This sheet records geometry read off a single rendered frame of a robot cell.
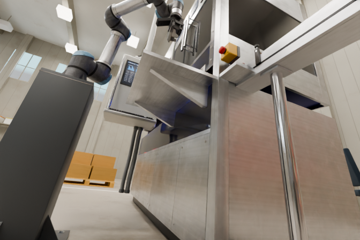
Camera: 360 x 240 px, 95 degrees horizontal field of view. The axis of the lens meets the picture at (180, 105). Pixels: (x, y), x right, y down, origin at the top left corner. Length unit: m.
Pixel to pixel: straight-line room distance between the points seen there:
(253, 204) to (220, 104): 0.45
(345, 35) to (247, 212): 0.73
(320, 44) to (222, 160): 0.56
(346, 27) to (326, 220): 0.92
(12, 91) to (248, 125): 10.49
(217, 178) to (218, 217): 0.13
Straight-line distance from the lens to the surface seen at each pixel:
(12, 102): 10.61
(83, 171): 4.23
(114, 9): 1.38
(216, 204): 0.76
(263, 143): 0.96
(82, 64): 1.18
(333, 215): 1.32
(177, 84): 0.88
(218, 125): 0.80
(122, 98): 1.76
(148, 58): 0.84
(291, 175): 0.71
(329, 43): 0.80
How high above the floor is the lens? 0.36
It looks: 24 degrees up
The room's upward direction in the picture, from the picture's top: 7 degrees clockwise
